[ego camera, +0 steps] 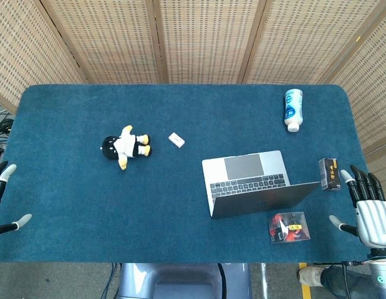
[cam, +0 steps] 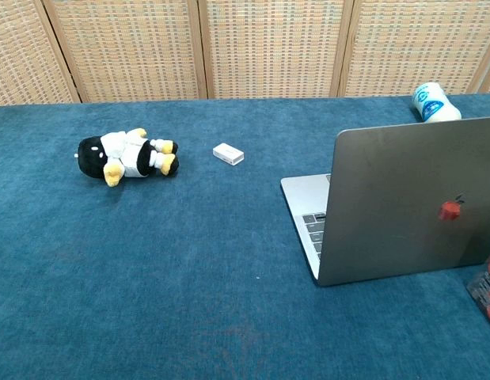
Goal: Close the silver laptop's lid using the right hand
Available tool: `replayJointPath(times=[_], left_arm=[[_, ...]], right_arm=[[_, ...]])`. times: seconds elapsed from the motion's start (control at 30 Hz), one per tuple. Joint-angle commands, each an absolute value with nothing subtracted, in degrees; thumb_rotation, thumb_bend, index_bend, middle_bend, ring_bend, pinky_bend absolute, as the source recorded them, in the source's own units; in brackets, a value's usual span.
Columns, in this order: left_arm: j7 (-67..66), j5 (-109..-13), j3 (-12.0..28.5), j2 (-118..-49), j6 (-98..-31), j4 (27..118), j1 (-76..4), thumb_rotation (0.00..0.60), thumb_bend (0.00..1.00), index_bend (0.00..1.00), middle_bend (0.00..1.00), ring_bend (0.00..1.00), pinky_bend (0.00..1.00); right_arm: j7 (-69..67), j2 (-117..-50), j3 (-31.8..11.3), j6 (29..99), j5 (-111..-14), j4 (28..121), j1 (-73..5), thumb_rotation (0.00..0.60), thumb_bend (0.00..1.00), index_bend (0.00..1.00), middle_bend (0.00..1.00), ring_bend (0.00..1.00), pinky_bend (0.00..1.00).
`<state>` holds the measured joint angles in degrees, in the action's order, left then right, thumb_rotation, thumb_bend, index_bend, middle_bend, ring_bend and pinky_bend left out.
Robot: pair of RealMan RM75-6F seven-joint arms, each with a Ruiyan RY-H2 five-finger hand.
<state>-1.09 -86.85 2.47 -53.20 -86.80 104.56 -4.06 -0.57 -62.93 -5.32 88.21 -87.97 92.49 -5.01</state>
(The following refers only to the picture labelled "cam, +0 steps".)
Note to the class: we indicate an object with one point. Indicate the grey laptop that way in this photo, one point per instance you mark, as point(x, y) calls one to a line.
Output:
point(387, 206)

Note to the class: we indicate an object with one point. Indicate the small white rectangular box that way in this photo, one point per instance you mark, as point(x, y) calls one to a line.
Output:
point(228, 153)

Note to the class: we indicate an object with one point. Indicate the blue fabric table cover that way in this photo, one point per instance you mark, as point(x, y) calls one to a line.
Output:
point(169, 257)

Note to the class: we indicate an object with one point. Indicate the black white penguin plush toy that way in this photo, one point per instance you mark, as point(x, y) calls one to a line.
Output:
point(126, 156)

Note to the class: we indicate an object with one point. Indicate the woven wooden folding screen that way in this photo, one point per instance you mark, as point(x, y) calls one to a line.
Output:
point(244, 47)

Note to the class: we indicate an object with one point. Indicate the white blue labelled bottle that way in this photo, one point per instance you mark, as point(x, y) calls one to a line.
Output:
point(432, 105)

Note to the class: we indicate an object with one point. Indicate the red black packaged object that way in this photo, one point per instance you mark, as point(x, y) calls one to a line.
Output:
point(486, 287)

